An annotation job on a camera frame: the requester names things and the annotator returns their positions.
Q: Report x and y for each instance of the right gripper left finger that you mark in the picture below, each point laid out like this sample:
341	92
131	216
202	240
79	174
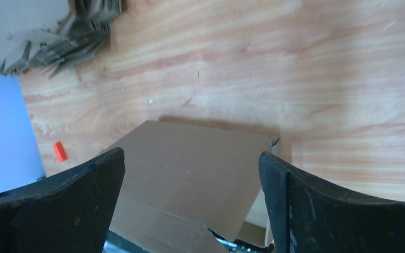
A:
70	211

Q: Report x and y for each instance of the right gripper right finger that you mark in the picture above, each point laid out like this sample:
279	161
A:
310	214

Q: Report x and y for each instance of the flat cardboard stack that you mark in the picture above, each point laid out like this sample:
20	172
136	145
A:
52	35

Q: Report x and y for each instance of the small orange block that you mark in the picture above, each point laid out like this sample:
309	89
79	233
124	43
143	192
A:
60	152

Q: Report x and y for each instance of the cardboard box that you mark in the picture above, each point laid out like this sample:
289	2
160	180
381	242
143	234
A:
190	188

